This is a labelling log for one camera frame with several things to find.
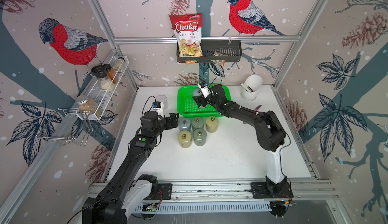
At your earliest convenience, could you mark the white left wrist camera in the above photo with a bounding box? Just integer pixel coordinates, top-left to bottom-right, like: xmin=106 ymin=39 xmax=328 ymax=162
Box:
xmin=152 ymin=101 xmax=164 ymax=117

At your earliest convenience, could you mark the green plastic basket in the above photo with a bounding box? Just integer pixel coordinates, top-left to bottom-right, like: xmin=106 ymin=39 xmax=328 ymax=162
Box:
xmin=177 ymin=85 xmax=222 ymax=118

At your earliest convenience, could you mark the sage green tea canister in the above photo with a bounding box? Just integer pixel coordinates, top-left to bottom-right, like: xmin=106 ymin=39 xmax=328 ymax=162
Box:
xmin=191 ymin=117 xmax=204 ymax=131

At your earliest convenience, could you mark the beige tea canister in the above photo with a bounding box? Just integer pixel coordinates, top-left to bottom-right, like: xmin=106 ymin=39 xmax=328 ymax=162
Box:
xmin=178 ymin=130 xmax=192 ymax=148

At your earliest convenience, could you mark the black wall basket shelf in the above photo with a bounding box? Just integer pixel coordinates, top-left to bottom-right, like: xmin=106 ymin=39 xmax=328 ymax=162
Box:
xmin=176 ymin=40 xmax=243 ymax=63

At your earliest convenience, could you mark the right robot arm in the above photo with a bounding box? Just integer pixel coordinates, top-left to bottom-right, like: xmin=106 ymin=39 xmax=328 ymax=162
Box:
xmin=193 ymin=81 xmax=293 ymax=200

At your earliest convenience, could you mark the small snack packet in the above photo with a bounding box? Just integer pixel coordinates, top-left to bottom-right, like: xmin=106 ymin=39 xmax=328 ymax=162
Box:
xmin=212 ymin=51 xmax=227 ymax=66

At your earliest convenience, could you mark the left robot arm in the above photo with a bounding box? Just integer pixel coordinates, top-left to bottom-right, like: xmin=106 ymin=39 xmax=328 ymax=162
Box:
xmin=82 ymin=110 xmax=179 ymax=224

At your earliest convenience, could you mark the white wire spice rack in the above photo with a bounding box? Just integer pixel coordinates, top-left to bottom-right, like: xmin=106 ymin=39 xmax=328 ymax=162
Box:
xmin=75 ymin=56 xmax=128 ymax=122

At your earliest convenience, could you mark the blue-grey tea canister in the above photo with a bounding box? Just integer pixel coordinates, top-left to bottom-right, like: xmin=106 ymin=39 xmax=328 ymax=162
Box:
xmin=178 ymin=117 xmax=192 ymax=132

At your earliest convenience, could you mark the white utensil holder cup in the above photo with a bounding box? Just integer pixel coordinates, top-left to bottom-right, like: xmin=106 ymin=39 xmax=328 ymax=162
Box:
xmin=241 ymin=74 xmax=263 ymax=101

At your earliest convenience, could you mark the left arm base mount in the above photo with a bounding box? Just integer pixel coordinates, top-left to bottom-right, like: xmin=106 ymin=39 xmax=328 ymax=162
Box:
xmin=145 ymin=184 xmax=172 ymax=200

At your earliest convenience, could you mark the clear drinking glass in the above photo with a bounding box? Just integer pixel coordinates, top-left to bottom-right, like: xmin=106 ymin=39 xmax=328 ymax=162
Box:
xmin=156 ymin=95 xmax=168 ymax=110

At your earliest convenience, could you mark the wire hanging rack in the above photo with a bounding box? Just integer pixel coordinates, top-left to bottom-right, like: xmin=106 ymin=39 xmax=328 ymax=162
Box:
xmin=37 ymin=107 xmax=92 ymax=147

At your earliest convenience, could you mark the silver lid grain jar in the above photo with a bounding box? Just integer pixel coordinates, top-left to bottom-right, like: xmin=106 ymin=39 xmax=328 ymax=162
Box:
xmin=75 ymin=95 xmax=97 ymax=114

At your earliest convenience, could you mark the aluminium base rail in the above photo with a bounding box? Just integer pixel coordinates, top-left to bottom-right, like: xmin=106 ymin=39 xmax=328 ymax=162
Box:
xmin=81 ymin=178 xmax=340 ymax=216

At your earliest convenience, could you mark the yellow-green tea canister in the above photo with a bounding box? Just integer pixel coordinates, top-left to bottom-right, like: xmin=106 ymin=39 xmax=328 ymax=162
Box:
xmin=205 ymin=116 xmax=219 ymax=133

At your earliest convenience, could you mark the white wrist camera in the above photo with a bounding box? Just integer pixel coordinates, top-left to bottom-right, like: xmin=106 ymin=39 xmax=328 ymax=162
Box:
xmin=198 ymin=81 xmax=210 ymax=98
xmin=152 ymin=101 xmax=164 ymax=117

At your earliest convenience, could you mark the black lid spice jar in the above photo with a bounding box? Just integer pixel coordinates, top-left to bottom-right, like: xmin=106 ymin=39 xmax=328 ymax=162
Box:
xmin=91 ymin=65 xmax=115 ymax=92

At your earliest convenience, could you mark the pale spice jar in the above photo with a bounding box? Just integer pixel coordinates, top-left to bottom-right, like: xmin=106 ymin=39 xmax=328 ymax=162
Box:
xmin=113 ymin=57 xmax=125 ymax=73

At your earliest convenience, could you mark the white utensil handle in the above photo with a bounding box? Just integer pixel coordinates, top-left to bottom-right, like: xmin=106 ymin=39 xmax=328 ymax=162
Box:
xmin=240 ymin=82 xmax=252 ymax=93

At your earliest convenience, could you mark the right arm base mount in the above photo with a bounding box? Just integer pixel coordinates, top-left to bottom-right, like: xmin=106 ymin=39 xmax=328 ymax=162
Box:
xmin=248 ymin=176 xmax=294 ymax=218

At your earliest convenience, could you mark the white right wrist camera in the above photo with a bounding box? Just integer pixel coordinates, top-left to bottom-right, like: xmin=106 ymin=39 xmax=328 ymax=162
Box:
xmin=198 ymin=81 xmax=210 ymax=98

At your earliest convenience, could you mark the red cassava chips bag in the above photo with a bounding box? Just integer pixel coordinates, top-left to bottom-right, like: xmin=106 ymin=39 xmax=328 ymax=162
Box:
xmin=169 ymin=13 xmax=203 ymax=58

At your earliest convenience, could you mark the orange spice bottle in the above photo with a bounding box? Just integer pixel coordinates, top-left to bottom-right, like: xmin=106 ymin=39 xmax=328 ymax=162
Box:
xmin=103 ymin=64 xmax=119 ymax=84

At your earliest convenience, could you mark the grey-green canister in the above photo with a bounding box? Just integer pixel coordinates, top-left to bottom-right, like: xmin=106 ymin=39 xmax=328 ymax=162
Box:
xmin=193 ymin=128 xmax=207 ymax=146

